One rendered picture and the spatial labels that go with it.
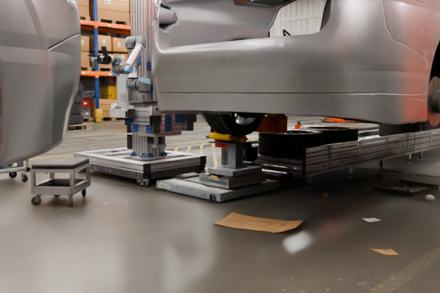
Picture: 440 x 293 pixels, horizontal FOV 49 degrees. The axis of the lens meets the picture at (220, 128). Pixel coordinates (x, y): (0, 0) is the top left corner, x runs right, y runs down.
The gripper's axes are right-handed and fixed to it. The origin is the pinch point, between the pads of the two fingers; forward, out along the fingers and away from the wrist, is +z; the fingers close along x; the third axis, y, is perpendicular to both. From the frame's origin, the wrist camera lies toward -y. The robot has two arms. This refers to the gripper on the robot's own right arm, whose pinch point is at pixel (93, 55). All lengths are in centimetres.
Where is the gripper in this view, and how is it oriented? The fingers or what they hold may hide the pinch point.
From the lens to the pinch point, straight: 457.0
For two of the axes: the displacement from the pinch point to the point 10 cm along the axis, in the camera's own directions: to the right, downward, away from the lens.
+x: -8.7, -1.7, 4.7
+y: -1.2, 9.8, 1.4
